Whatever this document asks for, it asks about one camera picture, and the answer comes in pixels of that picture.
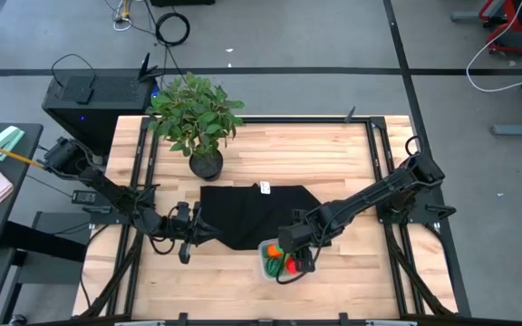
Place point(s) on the mint green stapler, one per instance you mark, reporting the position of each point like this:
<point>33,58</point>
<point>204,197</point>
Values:
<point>3,141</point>

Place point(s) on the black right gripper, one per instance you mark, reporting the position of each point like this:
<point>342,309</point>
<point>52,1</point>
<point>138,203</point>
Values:
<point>295,237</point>

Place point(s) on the grey metal furniture foot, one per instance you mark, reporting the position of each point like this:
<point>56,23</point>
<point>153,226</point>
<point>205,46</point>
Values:
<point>519,130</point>

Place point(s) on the small black box on tower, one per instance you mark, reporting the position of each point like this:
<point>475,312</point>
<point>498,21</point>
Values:
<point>83,95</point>

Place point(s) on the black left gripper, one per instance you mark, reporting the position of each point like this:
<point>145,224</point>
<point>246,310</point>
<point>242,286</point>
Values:
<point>184,226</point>

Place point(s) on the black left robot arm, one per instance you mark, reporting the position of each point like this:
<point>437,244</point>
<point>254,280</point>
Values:
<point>107,190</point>

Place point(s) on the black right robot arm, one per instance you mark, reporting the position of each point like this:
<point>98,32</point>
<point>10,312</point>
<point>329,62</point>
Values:
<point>379,192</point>

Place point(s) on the black cloth mat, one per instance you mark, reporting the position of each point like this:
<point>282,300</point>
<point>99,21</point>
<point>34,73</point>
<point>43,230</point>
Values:
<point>243,217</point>

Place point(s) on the black metal table frame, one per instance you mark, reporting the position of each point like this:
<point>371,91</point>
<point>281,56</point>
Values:
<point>297,120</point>

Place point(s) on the green striped watermelon toy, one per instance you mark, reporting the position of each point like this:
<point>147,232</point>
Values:
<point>272,269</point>

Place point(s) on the small black power box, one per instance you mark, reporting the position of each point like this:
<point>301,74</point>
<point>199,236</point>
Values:
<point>83,197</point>

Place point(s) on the red and black chair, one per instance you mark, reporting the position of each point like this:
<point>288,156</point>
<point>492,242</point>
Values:
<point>512,45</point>

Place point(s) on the small black bracket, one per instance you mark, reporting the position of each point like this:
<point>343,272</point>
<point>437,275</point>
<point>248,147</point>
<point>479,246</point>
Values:
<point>350,115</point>

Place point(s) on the potted green leafy plant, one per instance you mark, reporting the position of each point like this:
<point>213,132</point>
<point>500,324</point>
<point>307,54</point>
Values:
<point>195,117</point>

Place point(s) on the orange carrot toy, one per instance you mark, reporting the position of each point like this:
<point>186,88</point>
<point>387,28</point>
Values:
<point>274,251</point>

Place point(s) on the black wifi antenna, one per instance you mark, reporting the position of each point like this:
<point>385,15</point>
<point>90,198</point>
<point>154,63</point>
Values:
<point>145,68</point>

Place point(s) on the black computer tower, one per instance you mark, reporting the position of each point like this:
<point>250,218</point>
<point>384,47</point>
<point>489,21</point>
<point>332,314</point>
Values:
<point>107,104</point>

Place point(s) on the red tomato toy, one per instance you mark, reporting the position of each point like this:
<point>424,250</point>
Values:
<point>292,265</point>

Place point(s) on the clear plastic tupperware container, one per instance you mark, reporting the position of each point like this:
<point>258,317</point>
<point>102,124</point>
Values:
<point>263,253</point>

